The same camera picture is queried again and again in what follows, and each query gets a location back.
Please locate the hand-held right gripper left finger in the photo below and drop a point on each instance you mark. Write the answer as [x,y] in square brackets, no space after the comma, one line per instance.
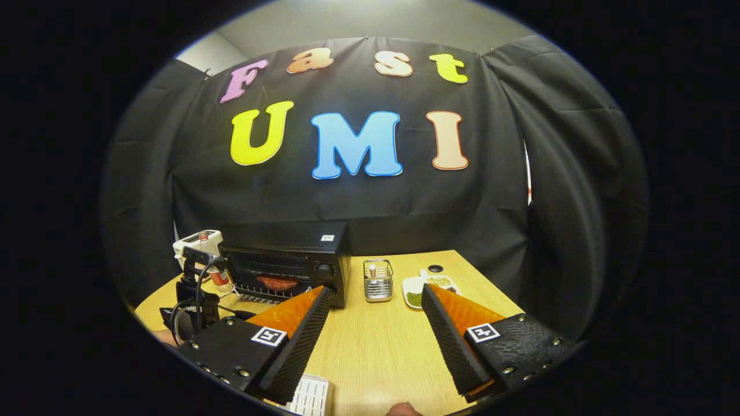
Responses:
[298,352]

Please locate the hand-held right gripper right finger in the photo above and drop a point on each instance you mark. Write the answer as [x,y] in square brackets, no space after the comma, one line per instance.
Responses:
[457,352]

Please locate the red meat slice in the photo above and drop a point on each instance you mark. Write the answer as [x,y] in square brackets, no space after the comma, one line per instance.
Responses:
[277,282]

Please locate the black electric oven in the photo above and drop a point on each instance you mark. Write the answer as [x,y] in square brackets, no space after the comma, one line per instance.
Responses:
[283,237]

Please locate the clear bottle with red label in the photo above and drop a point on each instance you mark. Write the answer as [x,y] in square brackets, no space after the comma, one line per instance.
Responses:
[218,277]

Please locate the white slotted tray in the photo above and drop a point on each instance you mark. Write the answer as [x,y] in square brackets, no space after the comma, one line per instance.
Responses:
[309,396]

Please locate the white toaster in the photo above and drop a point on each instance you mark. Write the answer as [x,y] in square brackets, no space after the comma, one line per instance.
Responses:
[188,241]

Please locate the white divided dish of beans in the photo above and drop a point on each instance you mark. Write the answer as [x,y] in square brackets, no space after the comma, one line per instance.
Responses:
[415,289]

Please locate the black backdrop cloth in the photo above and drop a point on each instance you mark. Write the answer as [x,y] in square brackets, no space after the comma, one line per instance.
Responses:
[358,202]

